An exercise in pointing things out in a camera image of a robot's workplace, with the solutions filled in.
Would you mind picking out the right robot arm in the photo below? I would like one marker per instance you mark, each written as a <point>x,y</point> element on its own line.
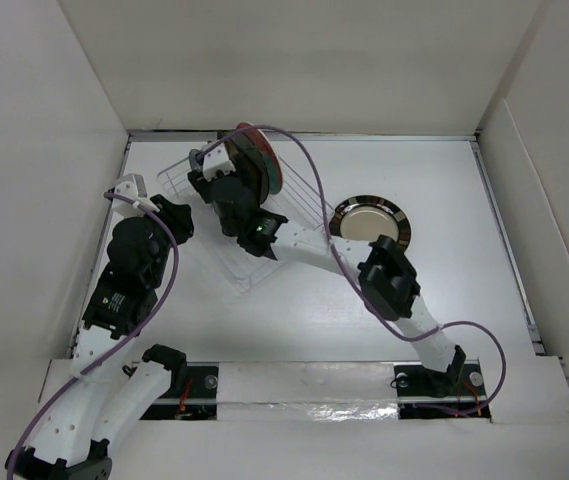
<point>378,270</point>

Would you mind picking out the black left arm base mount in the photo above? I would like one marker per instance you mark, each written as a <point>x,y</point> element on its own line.
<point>195,399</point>

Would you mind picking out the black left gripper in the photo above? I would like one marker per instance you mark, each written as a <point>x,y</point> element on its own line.
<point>174,215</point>

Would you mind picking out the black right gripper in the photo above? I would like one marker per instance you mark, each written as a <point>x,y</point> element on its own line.
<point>205,186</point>

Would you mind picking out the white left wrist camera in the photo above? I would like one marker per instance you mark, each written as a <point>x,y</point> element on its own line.
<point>128,194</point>

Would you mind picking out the teal glazed round plate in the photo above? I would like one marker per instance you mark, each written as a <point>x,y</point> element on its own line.
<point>196,160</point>

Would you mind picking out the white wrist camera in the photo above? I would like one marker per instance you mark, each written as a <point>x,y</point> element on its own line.
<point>128,194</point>
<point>217,163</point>

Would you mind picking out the clear wire dish rack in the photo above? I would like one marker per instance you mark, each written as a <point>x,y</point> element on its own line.
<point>247,259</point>

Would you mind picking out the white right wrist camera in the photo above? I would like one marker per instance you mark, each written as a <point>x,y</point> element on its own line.
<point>217,163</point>

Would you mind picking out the red and teal floral plate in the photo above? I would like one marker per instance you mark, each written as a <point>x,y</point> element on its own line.
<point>270,159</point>

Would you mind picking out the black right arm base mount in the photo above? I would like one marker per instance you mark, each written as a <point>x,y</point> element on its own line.
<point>418,399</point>

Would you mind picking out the brown striped rim round plate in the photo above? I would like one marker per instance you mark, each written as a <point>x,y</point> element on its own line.
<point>366,217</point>

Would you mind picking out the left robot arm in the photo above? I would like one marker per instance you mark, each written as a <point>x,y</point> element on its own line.
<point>78,430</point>

